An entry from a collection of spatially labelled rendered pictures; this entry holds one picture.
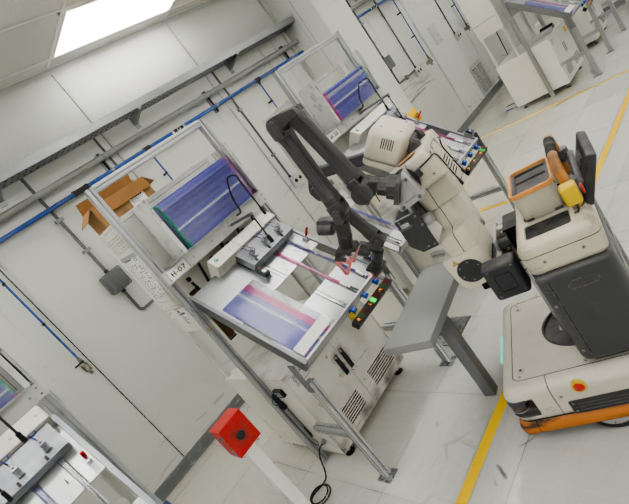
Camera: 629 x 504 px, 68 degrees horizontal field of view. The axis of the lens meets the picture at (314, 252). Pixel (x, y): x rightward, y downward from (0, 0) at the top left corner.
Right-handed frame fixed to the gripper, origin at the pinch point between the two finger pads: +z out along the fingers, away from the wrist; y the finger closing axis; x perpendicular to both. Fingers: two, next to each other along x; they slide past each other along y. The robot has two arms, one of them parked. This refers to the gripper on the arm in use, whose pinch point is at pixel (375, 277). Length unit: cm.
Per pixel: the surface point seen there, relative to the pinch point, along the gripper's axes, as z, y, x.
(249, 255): -2, 24, -62
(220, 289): 3, 47, -64
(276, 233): -2, 3, -61
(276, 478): 33, 98, 8
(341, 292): 3.0, 15.6, -10.4
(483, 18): 23, -440, -97
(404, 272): 27.0, -34.3, 2.5
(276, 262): 3, 16, -51
